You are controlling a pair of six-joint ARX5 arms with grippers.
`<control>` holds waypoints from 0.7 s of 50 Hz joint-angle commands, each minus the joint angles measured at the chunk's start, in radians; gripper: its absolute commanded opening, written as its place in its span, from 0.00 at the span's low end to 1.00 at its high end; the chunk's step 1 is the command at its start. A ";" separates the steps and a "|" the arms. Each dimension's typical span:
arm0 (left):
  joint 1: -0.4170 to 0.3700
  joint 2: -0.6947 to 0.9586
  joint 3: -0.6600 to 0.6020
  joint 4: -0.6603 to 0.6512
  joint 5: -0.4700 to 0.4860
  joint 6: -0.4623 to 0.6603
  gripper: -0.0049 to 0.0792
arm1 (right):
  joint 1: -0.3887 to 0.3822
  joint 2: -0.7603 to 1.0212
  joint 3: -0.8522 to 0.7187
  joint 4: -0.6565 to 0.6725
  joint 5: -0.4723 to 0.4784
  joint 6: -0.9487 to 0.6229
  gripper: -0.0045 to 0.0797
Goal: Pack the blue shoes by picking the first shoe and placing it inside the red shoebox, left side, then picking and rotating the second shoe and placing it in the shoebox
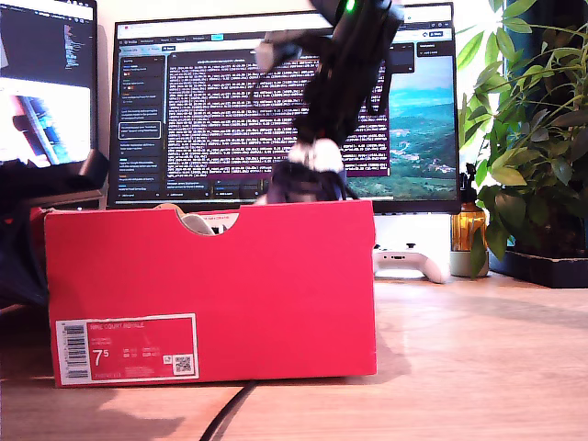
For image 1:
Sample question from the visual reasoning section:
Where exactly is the thin black camera cable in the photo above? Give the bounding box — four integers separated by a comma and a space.
247, 68, 281, 109

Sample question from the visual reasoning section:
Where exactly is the small black computer monitor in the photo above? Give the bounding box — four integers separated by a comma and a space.
0, 0, 98, 164

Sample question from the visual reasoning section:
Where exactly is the black cable on table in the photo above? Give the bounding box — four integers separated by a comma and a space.
198, 379, 258, 441

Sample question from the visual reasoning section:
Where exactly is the red cardboard shoebox with lid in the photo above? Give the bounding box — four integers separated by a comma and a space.
0, 186, 378, 390

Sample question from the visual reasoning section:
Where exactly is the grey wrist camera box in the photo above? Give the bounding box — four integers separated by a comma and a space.
254, 30, 300, 73

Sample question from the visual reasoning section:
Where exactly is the wide black computer monitor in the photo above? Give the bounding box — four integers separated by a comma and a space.
106, 2, 461, 215

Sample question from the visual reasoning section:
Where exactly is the dark teal curtain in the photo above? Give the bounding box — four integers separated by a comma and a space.
503, 0, 588, 116

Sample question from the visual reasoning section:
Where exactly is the green leafy houseplant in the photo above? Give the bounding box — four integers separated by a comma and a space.
457, 0, 588, 277

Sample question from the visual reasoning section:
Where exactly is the white game controller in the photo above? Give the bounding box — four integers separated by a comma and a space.
372, 242, 451, 285

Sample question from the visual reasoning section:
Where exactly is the pale green pot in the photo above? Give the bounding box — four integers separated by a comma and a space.
449, 250, 491, 279

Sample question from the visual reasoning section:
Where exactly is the amber pump bottle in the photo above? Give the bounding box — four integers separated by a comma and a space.
450, 163, 488, 253

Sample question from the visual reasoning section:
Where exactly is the black planter tray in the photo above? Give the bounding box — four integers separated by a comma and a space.
489, 250, 588, 289

